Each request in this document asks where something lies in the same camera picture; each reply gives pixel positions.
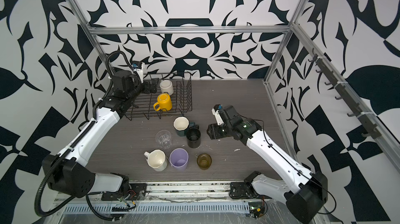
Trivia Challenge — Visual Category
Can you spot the white mug red inside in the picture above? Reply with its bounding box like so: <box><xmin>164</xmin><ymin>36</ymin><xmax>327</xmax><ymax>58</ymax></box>
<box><xmin>159</xmin><ymin>80</ymin><xmax>174</xmax><ymax>96</ymax></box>

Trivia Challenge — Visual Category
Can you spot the yellow mug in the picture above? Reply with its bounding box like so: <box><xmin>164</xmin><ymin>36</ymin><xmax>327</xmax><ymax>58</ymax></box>
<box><xmin>153</xmin><ymin>93</ymin><xmax>173</xmax><ymax>111</ymax></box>

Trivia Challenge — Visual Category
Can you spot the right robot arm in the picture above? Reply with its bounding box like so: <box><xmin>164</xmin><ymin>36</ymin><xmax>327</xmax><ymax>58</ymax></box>
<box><xmin>207</xmin><ymin>105</ymin><xmax>328</xmax><ymax>224</ymax></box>

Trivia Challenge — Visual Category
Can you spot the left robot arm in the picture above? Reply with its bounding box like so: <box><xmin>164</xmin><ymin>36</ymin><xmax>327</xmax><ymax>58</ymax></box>
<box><xmin>34</xmin><ymin>50</ymin><xmax>159</xmax><ymax>221</ymax></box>

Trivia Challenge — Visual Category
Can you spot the black mug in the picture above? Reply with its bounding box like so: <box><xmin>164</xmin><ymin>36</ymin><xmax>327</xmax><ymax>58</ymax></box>
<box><xmin>186</xmin><ymin>127</ymin><xmax>201</xmax><ymax>148</ymax></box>

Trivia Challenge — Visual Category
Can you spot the dark green mug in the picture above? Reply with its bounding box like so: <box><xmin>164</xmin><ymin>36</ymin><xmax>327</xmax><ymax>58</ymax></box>
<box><xmin>173</xmin><ymin>116</ymin><xmax>199</xmax><ymax>137</ymax></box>

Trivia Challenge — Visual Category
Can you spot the olive glass cup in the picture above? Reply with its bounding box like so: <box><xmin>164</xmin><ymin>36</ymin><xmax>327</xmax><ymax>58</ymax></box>
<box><xmin>197</xmin><ymin>153</ymin><xmax>212</xmax><ymax>170</ymax></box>

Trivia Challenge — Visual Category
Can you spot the lavender cup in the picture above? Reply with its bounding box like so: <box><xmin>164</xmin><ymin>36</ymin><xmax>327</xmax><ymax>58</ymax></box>
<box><xmin>169</xmin><ymin>148</ymin><xmax>189</xmax><ymax>171</ymax></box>

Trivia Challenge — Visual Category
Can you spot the clear glass cup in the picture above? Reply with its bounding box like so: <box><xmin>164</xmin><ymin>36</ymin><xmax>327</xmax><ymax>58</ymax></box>
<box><xmin>155</xmin><ymin>130</ymin><xmax>172</xmax><ymax>150</ymax></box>

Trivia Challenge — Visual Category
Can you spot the cream white mug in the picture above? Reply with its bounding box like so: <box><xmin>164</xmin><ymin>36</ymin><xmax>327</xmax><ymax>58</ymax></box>
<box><xmin>144</xmin><ymin>150</ymin><xmax>168</xmax><ymax>172</ymax></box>

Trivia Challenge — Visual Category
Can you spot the small green circuit board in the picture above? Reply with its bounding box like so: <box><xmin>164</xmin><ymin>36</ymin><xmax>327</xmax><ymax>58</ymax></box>
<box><xmin>249</xmin><ymin>201</ymin><xmax>267</xmax><ymax>219</ymax></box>

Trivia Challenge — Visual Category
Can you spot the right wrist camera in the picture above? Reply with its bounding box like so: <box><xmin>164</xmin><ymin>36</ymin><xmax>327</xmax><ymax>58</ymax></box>
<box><xmin>211</xmin><ymin>104</ymin><xmax>224</xmax><ymax>126</ymax></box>

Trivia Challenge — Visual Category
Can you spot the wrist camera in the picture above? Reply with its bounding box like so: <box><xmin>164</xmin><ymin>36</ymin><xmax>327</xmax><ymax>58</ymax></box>
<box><xmin>132</xmin><ymin>61</ymin><xmax>144</xmax><ymax>83</ymax></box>
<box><xmin>211</xmin><ymin>104</ymin><xmax>224</xmax><ymax>126</ymax></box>

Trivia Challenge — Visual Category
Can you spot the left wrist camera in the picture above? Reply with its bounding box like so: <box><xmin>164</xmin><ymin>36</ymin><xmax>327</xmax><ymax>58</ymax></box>
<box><xmin>132</xmin><ymin>61</ymin><xmax>144</xmax><ymax>83</ymax></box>

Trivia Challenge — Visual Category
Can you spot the black wire dish rack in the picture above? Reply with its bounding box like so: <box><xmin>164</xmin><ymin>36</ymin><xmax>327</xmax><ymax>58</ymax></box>
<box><xmin>125</xmin><ymin>71</ymin><xmax>193</xmax><ymax>120</ymax></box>

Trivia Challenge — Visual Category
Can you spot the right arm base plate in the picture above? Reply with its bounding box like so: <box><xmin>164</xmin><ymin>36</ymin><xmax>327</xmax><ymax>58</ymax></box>
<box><xmin>229</xmin><ymin>182</ymin><xmax>259</xmax><ymax>200</ymax></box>

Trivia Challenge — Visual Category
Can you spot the white slotted cable duct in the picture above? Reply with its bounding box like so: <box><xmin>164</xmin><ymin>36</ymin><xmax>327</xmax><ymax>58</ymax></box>
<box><xmin>60</xmin><ymin>201</ymin><xmax>251</xmax><ymax>215</ymax></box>

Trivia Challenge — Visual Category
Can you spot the grey wall hook rail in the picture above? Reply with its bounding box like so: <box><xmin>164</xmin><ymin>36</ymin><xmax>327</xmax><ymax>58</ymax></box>
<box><xmin>309</xmin><ymin>49</ymin><xmax>382</xmax><ymax>139</ymax></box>

